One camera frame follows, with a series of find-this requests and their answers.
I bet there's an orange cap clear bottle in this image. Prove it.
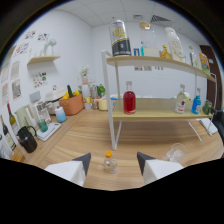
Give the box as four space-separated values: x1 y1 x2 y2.
103 150 119 175

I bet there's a green cup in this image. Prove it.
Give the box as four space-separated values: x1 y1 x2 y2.
37 118 49 133

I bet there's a light blue cup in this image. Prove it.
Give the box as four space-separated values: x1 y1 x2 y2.
54 105 68 123

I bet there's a white tray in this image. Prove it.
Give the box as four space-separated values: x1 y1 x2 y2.
35 121 62 142

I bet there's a black kettle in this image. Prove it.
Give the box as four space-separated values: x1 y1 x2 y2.
16 125 38 154

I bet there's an orange basket with vegetables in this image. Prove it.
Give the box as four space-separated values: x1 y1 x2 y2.
59 93 85 117

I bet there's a white notebook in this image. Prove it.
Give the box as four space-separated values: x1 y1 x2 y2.
199 118 219 136

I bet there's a clear bottle red label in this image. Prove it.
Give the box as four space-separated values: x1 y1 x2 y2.
174 83 188 115

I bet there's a dark wine bottle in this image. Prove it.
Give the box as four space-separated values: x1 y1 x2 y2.
0 114 17 151

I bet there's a pale green pitcher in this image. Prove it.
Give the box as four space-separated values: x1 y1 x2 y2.
14 105 33 129

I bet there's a red liquid glass bottle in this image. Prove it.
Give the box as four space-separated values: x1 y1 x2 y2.
122 80 137 115

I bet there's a yellow container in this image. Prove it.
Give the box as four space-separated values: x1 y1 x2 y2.
97 97 109 111

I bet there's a blue liquid silver cap bottle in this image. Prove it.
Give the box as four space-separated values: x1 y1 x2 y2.
191 87 203 116

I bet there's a white kitchen appliance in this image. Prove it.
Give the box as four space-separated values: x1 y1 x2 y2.
44 84 68 114

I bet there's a green wine bottle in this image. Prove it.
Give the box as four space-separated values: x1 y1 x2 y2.
6 102 20 135

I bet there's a black chair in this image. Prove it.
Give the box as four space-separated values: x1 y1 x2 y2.
210 107 224 144

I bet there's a green potted plant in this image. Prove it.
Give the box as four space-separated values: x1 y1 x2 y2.
96 83 107 98

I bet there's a white flower vase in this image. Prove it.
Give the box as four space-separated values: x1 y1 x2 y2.
79 65 91 85

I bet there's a brown door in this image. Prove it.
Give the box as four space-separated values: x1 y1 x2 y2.
199 44 223 111

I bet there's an amber syrup bottle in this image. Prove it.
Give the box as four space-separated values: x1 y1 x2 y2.
159 44 172 60

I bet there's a green cap clear bottle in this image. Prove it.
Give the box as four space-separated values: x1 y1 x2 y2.
188 45 198 67

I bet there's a silver black soda can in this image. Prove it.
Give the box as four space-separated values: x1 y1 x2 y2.
109 19 132 58

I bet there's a dark ceiling air vent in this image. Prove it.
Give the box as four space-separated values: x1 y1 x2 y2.
150 14 172 24

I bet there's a white frame wooden shelf rack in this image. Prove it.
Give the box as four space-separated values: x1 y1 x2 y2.
100 49 218 151

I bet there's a wooden wall shelf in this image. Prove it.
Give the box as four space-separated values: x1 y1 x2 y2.
27 54 62 65

